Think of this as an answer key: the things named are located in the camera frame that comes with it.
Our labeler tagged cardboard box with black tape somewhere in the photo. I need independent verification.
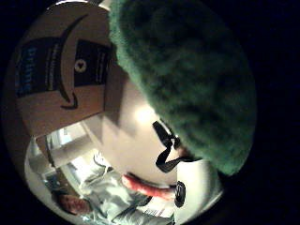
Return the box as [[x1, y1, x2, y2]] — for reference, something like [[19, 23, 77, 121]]
[[5, 1, 129, 139]]

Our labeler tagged person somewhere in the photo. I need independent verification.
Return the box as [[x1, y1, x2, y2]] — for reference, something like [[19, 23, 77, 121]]
[[51, 151, 176, 225]]

